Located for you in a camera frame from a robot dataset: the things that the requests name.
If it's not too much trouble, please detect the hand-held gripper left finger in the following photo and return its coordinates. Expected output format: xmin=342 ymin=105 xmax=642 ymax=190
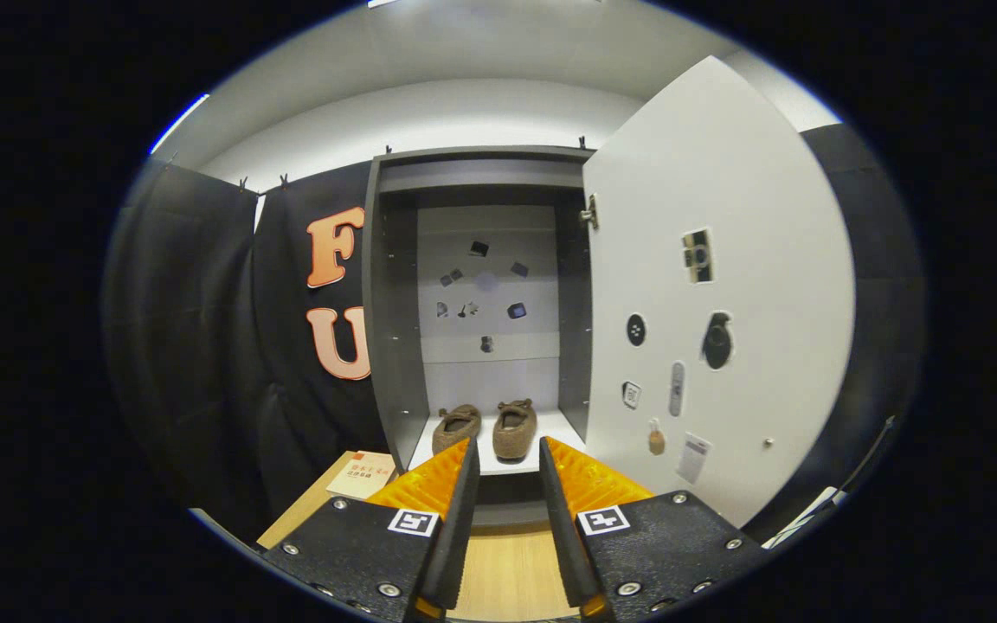
xmin=259 ymin=436 xmax=482 ymax=622

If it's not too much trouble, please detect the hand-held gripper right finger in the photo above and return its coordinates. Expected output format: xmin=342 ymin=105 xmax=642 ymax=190
xmin=537 ymin=436 xmax=769 ymax=621

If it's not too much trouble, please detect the brown fuzzy slipper shoe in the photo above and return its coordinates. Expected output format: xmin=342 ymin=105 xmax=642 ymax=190
xmin=492 ymin=398 xmax=539 ymax=460
xmin=432 ymin=403 xmax=483 ymax=457

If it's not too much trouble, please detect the beige shoe cabinet door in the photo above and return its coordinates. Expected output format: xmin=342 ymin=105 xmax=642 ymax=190
xmin=582 ymin=56 xmax=857 ymax=529

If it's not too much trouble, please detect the white cabinet shelf board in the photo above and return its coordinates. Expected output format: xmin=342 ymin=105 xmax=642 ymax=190
xmin=408 ymin=408 xmax=588 ymax=477

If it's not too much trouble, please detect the beige box with red label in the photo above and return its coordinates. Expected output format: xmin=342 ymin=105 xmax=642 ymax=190
xmin=325 ymin=450 xmax=398 ymax=501

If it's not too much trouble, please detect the black backdrop cloth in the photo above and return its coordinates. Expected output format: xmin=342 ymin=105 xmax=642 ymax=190
xmin=105 ymin=124 xmax=923 ymax=546

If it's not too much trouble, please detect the thin dark cable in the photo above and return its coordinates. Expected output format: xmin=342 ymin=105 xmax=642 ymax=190
xmin=840 ymin=415 xmax=897 ymax=494

